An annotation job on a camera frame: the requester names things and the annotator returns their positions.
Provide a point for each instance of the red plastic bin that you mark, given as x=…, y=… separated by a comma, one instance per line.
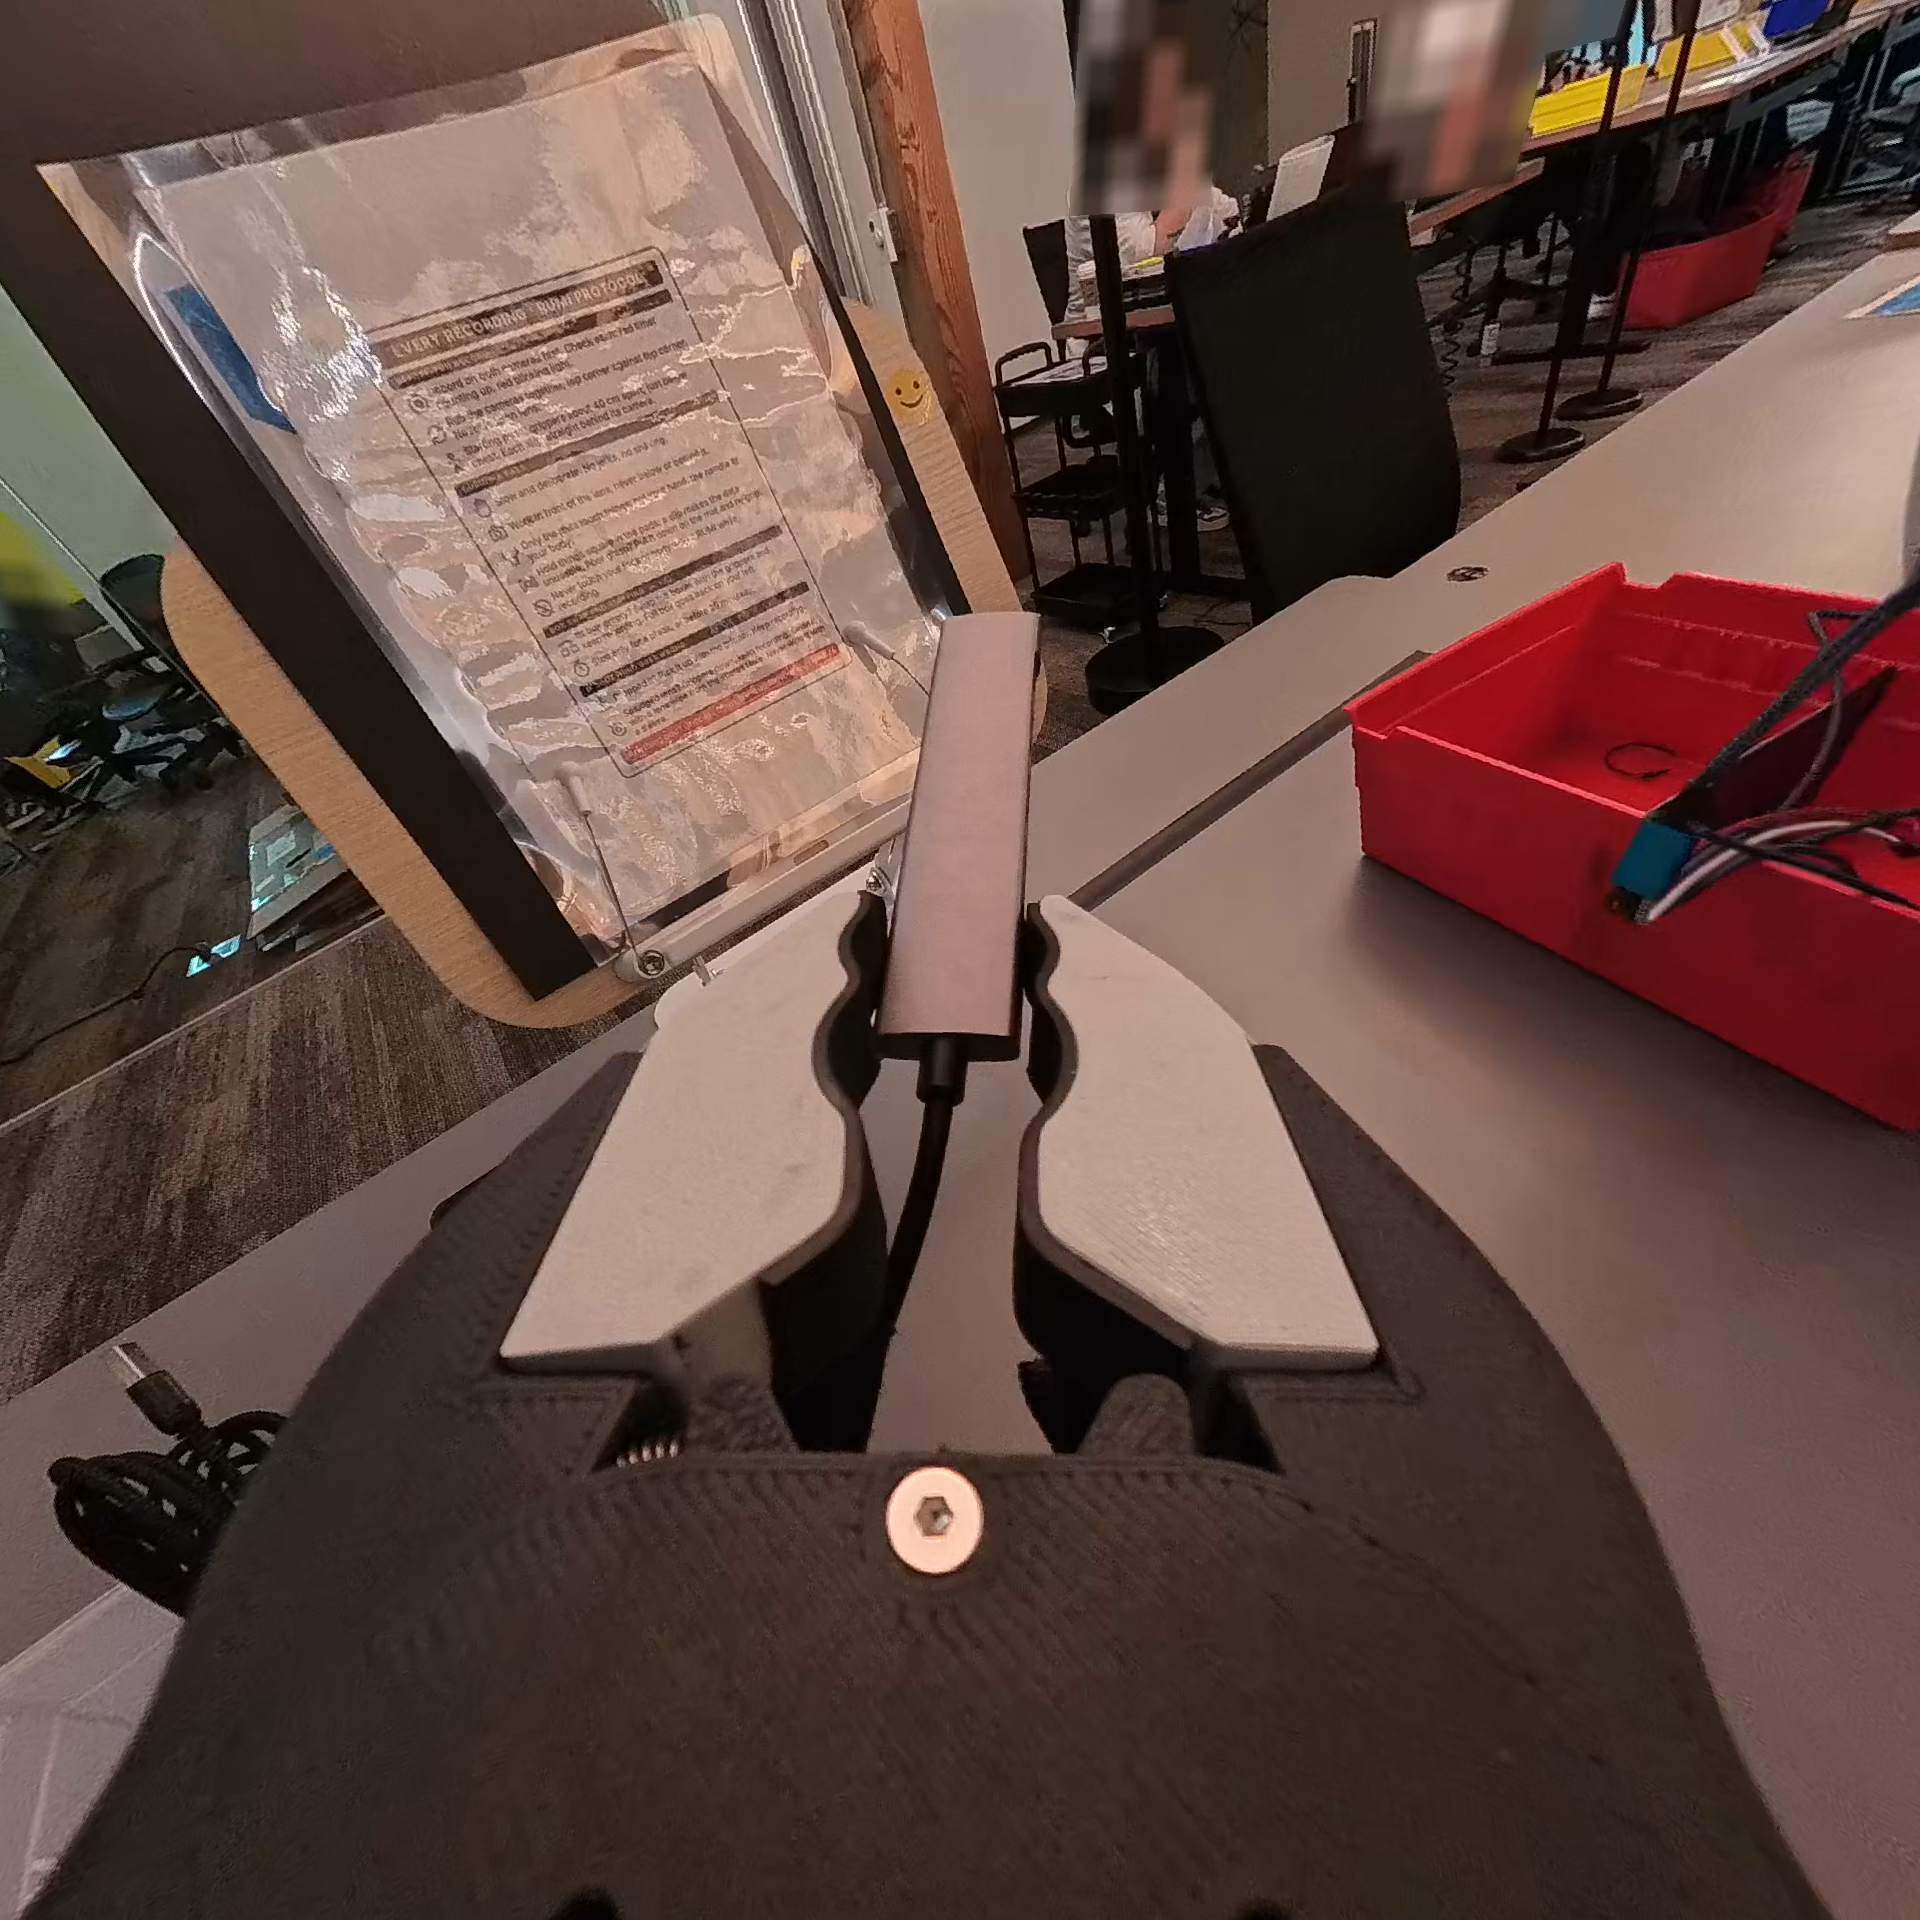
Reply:
x=1501, y=781

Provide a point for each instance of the yellow plastic bin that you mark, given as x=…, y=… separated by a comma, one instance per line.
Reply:
x=1575, y=105

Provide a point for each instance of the grey usb hub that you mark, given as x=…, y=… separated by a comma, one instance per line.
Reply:
x=968, y=809

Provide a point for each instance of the yellow smiley sticker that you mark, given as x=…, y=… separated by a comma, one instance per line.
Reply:
x=909, y=393

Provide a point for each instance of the black office chair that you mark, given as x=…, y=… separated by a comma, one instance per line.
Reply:
x=150, y=704
x=1306, y=406

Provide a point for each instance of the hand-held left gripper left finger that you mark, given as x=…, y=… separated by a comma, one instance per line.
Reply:
x=705, y=1184

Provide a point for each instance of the black bin divider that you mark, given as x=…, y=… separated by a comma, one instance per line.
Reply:
x=1785, y=765

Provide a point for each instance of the blue white leaflet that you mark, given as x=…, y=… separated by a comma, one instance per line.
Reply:
x=1887, y=296

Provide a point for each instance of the printed instruction sheet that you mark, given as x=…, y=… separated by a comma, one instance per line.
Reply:
x=570, y=525

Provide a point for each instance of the black floor lamp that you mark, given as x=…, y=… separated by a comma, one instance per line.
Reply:
x=1154, y=669

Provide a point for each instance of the red storage bin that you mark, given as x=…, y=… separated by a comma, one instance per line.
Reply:
x=1694, y=277

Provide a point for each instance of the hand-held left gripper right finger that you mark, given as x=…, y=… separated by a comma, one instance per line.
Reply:
x=1185, y=1184

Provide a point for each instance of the wooden post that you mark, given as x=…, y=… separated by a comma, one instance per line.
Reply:
x=915, y=181

